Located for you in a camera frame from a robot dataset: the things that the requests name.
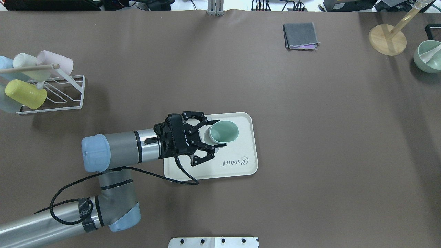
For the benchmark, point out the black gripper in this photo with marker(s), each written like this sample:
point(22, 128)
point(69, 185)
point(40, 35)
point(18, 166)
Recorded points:
point(184, 138)

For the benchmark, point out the green cup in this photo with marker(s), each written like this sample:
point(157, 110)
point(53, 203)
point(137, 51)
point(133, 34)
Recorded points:
point(222, 132)

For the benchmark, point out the cream rabbit tray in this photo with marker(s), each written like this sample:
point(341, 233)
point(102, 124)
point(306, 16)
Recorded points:
point(238, 158)

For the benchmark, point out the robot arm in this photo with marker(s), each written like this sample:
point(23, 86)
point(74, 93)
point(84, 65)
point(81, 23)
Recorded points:
point(111, 158)

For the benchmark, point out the pink cup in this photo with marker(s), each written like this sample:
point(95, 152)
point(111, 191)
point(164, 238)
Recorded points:
point(46, 57)

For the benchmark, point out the yellow cup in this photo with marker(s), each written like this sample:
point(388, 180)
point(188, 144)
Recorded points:
point(25, 93)

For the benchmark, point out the cream cup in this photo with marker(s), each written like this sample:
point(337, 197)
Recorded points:
point(24, 60)

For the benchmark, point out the light blue cup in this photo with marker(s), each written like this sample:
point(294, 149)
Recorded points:
point(7, 63)

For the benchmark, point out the wooden cup tree stand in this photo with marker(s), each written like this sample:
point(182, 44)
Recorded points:
point(390, 40)

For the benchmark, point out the grey folded cloth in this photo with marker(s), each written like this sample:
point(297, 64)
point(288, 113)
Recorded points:
point(300, 36)

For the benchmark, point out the white ceramic spoon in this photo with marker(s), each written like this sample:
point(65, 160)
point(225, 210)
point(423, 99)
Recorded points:
point(427, 56)

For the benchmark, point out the green bowl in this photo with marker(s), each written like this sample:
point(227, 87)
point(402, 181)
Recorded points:
point(434, 64)

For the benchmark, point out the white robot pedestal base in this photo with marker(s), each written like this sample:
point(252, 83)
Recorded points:
point(214, 242)

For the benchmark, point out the aluminium frame post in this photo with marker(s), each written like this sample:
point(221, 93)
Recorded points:
point(215, 7)

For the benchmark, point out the white wire cup rack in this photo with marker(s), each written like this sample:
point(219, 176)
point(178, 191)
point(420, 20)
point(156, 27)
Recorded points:
point(64, 93)

